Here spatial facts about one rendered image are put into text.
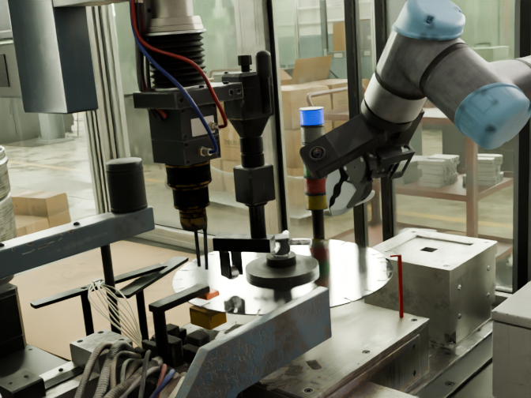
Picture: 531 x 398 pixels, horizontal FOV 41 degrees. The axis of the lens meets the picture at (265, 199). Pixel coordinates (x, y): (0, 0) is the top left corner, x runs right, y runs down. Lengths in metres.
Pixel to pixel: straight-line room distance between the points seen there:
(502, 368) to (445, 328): 0.19
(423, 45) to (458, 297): 0.53
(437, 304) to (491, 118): 0.50
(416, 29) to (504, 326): 0.44
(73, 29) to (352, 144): 0.38
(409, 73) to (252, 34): 0.80
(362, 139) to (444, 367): 0.43
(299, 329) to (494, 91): 0.34
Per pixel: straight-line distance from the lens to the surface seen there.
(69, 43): 0.94
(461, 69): 0.83
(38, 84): 0.99
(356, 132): 0.94
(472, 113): 0.81
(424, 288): 1.23
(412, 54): 0.86
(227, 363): 0.74
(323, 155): 0.93
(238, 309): 0.93
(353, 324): 1.12
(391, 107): 0.90
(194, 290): 0.93
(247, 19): 1.63
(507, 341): 1.06
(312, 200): 1.32
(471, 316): 1.30
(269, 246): 0.96
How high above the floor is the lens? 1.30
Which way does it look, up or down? 13 degrees down
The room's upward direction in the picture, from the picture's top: 4 degrees counter-clockwise
